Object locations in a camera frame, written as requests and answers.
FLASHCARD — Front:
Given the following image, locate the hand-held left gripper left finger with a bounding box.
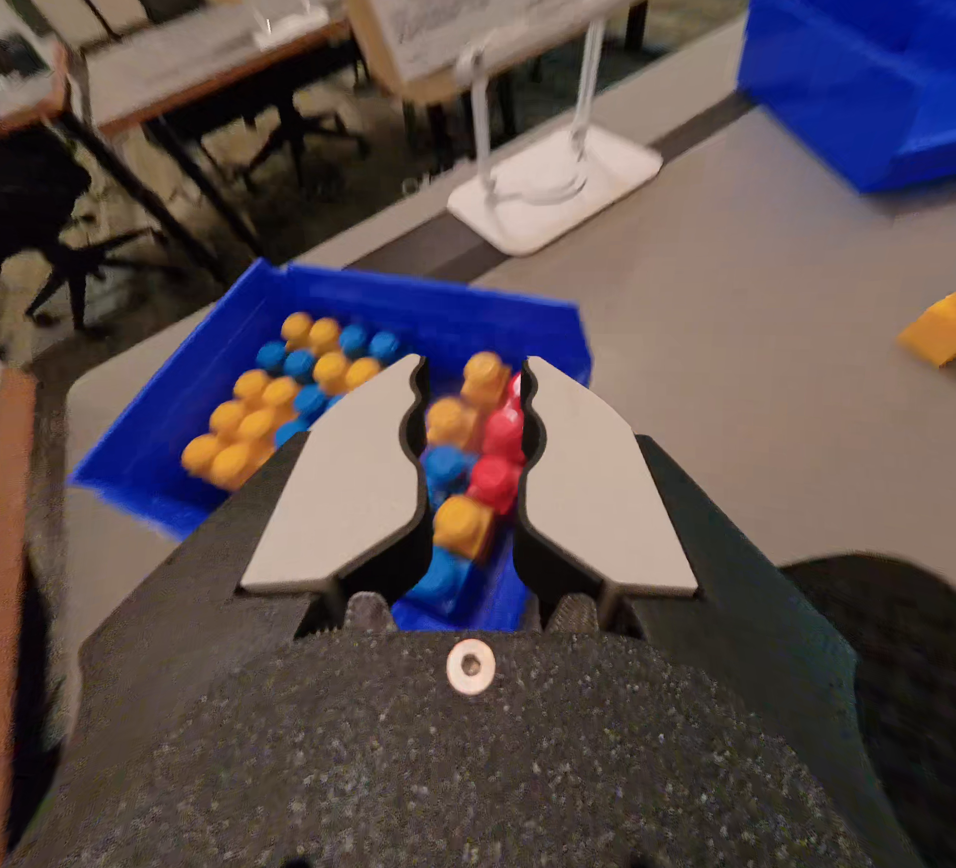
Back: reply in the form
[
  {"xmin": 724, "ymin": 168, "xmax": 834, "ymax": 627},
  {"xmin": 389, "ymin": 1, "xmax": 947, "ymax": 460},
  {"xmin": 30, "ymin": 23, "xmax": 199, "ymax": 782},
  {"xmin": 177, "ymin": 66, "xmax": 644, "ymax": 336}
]
[{"xmin": 238, "ymin": 353, "xmax": 436, "ymax": 600}]

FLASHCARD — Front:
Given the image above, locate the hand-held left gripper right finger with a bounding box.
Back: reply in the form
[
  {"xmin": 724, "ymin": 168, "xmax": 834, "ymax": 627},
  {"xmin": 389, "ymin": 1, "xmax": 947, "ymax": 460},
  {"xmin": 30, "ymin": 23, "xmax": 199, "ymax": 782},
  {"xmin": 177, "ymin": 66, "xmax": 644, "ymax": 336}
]
[{"xmin": 512, "ymin": 355, "xmax": 701, "ymax": 609}]

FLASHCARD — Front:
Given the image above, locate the pile of assorted mega blocks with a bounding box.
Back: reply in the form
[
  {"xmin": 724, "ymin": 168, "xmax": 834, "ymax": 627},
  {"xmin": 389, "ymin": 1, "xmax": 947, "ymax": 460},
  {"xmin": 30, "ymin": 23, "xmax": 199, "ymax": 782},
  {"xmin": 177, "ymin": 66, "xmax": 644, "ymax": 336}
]
[{"xmin": 181, "ymin": 312, "xmax": 527, "ymax": 619}]

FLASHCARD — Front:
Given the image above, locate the blue plastic storage bin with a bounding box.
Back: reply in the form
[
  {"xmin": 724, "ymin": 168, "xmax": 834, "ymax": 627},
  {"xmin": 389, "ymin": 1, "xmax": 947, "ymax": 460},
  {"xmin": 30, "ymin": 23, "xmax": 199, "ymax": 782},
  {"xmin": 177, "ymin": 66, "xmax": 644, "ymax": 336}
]
[
  {"xmin": 69, "ymin": 257, "xmax": 593, "ymax": 634},
  {"xmin": 738, "ymin": 0, "xmax": 956, "ymax": 195}
]

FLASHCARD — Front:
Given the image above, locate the yellow mega block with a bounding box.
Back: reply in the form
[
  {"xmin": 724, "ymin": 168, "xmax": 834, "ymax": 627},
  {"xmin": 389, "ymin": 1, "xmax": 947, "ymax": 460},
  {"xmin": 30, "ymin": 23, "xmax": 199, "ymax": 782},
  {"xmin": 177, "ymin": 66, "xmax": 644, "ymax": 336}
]
[{"xmin": 896, "ymin": 292, "xmax": 956, "ymax": 369}]

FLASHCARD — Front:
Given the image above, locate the black office chair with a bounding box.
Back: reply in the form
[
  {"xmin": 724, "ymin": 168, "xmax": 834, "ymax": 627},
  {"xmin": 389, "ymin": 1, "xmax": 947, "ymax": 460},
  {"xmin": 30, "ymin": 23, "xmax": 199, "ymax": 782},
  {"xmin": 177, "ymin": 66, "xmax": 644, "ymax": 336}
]
[
  {"xmin": 0, "ymin": 125, "xmax": 161, "ymax": 339},
  {"xmin": 179, "ymin": 73, "xmax": 370, "ymax": 193}
]

